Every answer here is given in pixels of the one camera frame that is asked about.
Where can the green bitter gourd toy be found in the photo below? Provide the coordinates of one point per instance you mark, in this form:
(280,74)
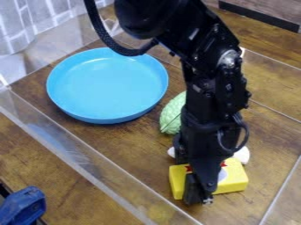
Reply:
(170,114)

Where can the white toy fish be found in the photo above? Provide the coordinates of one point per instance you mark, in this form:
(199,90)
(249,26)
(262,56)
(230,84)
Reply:
(242,155)

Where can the blue round tray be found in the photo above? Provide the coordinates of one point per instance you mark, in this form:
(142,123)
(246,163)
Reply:
(104,88)

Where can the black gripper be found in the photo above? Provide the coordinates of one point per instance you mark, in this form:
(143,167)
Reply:
(202,145)

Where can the yellow butter brick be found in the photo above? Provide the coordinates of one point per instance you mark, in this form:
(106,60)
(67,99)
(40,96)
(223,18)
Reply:
(232,178)

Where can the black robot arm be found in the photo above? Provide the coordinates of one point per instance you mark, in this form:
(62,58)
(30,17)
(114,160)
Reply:
(186,27)

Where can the blue clamp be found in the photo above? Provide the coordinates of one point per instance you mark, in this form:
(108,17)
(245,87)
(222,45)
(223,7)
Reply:
(23,207)

